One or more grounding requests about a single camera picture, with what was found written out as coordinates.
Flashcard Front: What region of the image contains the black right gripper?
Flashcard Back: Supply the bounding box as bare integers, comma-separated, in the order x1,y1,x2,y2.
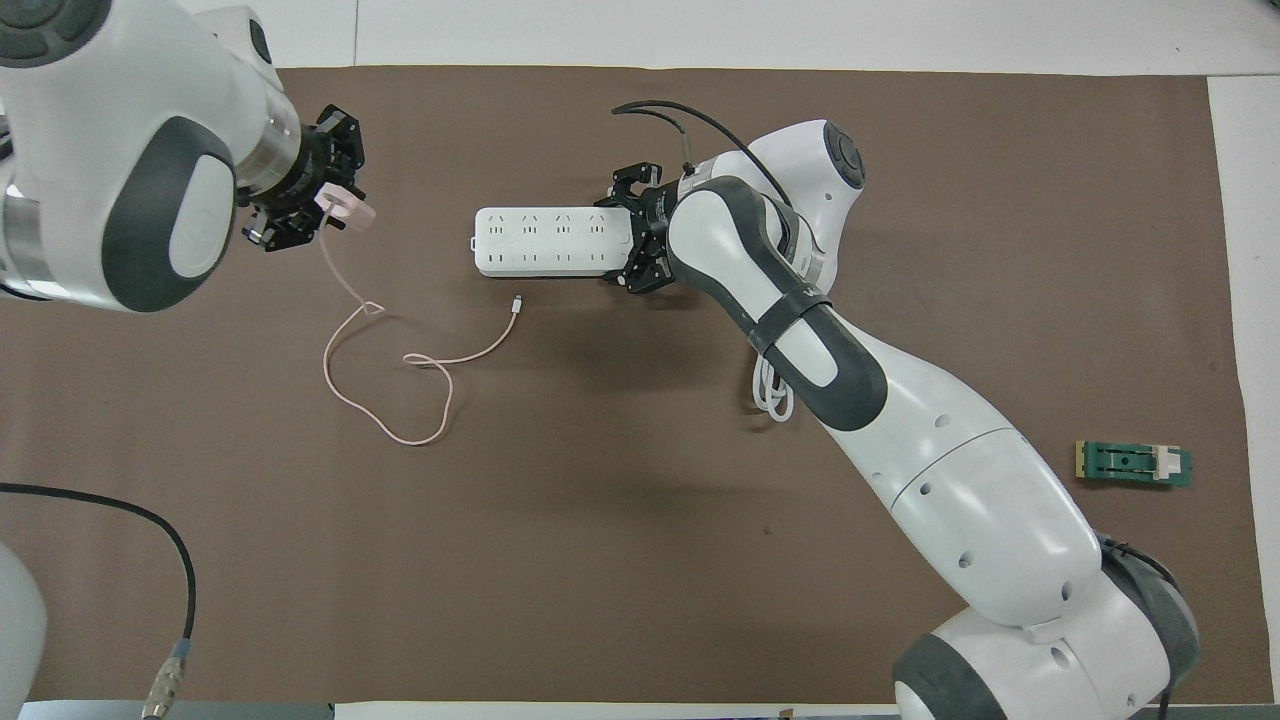
604,162,682,295

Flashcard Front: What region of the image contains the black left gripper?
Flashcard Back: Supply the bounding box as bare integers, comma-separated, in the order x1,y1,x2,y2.
244,104,364,252

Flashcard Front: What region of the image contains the pink charger adapter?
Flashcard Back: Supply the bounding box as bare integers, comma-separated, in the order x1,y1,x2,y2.
317,189,378,230

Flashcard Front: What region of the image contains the white power strip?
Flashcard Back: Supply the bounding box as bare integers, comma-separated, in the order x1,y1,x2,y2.
472,207,637,279

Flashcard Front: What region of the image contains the pink charging cable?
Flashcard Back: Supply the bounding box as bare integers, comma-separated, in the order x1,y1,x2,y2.
321,212,524,447

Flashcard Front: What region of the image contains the brown paper table mat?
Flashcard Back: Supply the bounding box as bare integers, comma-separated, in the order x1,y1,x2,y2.
0,68,1246,706

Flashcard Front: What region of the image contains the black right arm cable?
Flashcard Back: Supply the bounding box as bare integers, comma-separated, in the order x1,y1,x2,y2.
612,100,792,207

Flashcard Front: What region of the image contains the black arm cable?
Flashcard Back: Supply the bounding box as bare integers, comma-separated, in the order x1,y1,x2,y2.
0,483,197,720
612,100,792,207

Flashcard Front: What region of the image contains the white power cord with plug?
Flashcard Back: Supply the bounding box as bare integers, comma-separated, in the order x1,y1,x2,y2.
752,355,797,424

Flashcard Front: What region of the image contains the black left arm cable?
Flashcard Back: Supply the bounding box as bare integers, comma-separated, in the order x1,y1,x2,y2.
0,483,197,720

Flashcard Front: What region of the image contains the green knife switch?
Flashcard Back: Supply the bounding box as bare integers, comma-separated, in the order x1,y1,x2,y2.
1076,441,1193,491

